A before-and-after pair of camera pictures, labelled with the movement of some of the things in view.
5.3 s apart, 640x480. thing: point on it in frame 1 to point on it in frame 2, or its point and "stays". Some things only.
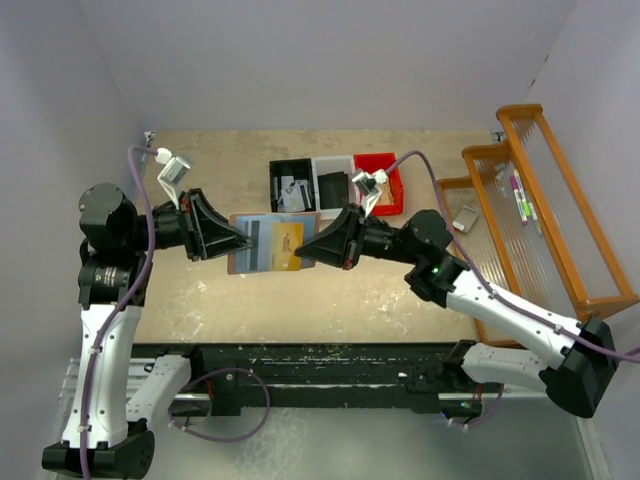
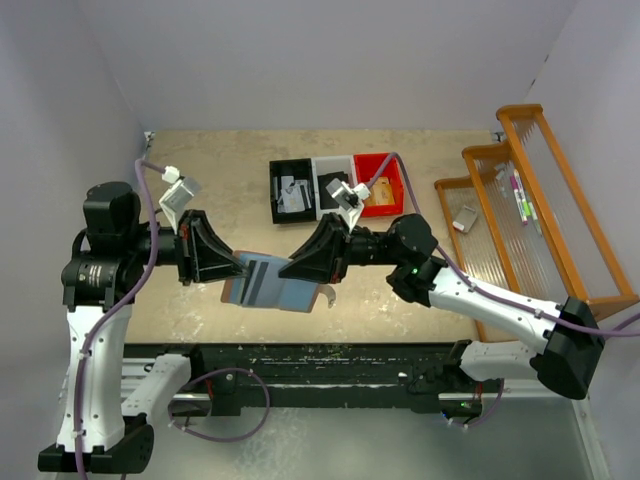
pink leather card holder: [277, 235] to [264, 287]
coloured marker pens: [517, 186] stays
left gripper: [207, 233] to [202, 255]
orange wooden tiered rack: [526, 219] stays
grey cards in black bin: [292, 196] stays
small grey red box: [465, 219] stays
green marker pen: [530, 212] stays
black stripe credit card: [259, 227] to [264, 286]
